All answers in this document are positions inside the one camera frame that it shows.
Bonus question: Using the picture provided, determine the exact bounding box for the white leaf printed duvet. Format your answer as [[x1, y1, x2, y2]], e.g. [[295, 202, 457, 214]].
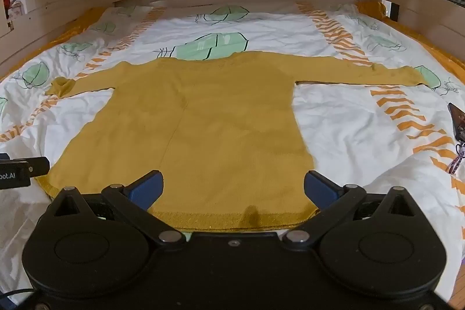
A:
[[0, 1, 465, 310]]

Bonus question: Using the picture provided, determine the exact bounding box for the black cable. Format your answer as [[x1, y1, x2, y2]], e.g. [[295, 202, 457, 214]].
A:
[[0, 290, 35, 302]]

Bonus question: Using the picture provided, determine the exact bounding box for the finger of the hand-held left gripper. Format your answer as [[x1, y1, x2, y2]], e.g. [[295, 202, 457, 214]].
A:
[[27, 156, 51, 176]]

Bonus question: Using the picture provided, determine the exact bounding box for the dark smartphone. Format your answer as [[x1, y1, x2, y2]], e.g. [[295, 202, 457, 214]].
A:
[[448, 102, 465, 144]]

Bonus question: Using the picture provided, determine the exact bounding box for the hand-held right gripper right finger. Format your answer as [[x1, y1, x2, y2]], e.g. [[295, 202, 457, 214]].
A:
[[283, 170, 419, 251]]

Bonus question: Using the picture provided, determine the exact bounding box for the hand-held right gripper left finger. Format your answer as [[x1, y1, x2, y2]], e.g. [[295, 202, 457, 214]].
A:
[[47, 170, 185, 251]]

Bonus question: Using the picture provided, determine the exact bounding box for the yellow bed sheet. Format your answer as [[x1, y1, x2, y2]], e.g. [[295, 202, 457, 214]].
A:
[[0, 1, 465, 82]]

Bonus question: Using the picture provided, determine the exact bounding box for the mustard yellow knit sweater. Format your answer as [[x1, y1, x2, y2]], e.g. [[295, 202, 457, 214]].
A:
[[36, 50, 428, 233]]

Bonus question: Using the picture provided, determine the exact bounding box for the purple phone strap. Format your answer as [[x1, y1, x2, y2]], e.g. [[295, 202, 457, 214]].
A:
[[448, 142, 465, 175]]

